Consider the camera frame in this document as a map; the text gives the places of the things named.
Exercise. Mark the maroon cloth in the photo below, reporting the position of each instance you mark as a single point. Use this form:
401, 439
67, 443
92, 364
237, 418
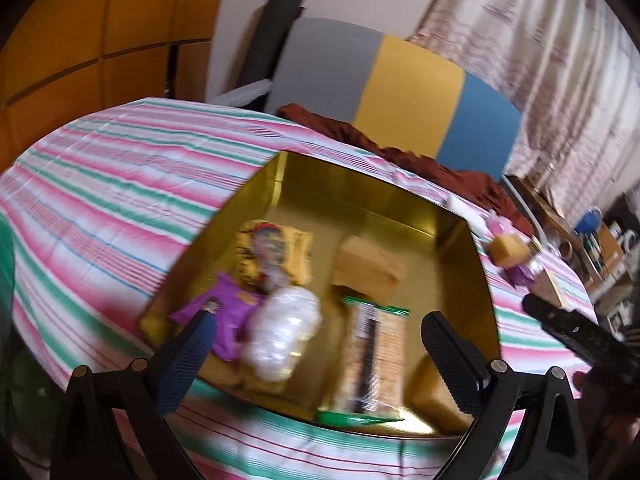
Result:
425, 165

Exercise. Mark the purple snack packet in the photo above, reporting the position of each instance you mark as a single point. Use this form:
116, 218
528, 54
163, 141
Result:
522, 272
227, 310

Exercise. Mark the gold metal tin box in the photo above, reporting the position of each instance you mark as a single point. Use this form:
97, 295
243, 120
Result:
350, 200

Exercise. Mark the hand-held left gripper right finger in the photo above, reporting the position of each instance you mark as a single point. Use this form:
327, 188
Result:
452, 360

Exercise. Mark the wooden side desk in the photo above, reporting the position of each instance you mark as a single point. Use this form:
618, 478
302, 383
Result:
555, 220

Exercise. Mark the clear plastic ball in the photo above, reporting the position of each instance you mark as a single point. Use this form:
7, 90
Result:
282, 330

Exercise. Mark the beige carton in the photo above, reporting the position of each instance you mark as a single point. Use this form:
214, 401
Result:
552, 287

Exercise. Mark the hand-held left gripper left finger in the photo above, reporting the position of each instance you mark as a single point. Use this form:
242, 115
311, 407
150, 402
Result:
187, 360

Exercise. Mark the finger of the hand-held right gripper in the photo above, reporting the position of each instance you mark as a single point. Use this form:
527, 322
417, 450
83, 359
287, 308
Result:
570, 327

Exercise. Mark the pink plastic toy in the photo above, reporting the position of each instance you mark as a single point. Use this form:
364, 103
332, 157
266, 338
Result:
497, 224

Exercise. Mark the green cracker packet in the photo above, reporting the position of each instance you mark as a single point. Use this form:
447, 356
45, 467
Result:
372, 360

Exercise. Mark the wooden wardrobe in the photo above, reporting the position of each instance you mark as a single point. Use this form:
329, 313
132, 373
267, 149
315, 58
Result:
100, 25

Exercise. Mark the patterned beige curtain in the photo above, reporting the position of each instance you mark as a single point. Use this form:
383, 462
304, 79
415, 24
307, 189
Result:
550, 50

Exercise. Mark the black rolled mat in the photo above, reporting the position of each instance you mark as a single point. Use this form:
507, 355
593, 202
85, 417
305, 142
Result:
272, 35

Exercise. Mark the grey yellow blue chair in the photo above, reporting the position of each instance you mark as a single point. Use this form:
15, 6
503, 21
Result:
415, 90

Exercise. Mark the tan cardboard box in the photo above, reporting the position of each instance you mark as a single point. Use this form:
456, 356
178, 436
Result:
367, 267

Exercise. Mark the yellow patterned snack packet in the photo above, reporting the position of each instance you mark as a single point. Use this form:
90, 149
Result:
270, 250

